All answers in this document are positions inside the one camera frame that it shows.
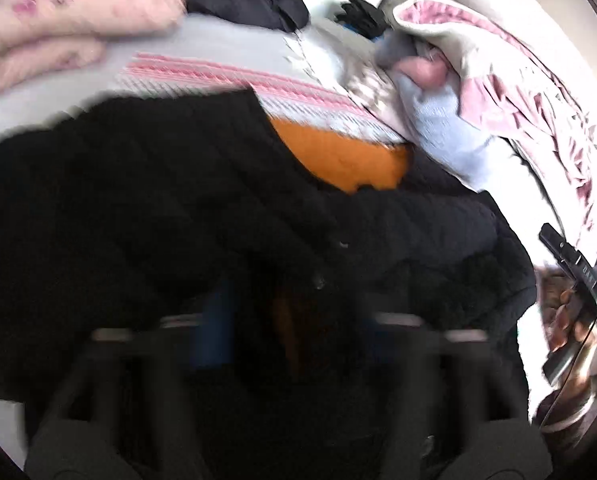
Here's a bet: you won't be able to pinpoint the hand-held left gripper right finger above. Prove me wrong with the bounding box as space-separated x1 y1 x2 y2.
363 310 551 480

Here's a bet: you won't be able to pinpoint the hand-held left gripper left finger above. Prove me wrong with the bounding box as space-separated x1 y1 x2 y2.
26 277 236 480

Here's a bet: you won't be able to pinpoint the black knitted cardigan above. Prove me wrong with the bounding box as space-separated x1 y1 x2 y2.
0 87 539 480

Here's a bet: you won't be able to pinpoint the person's right forearm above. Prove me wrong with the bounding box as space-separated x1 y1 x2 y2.
531 372 597 435

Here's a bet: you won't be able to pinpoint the person's right hand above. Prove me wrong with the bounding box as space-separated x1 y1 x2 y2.
547 280 597 353

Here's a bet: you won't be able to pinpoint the pink and white quilt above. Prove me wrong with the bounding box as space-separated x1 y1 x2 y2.
385 0 597 233

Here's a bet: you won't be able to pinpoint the light blue cloth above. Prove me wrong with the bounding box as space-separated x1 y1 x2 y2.
375 30 496 192

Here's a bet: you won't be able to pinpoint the patterned striped blanket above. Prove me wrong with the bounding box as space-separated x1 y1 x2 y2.
0 12 419 147

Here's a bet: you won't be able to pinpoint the black gloves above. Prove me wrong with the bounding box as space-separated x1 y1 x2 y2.
335 0 386 41

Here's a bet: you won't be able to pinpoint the pink floral folded quilt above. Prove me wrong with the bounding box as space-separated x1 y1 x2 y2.
0 0 189 101

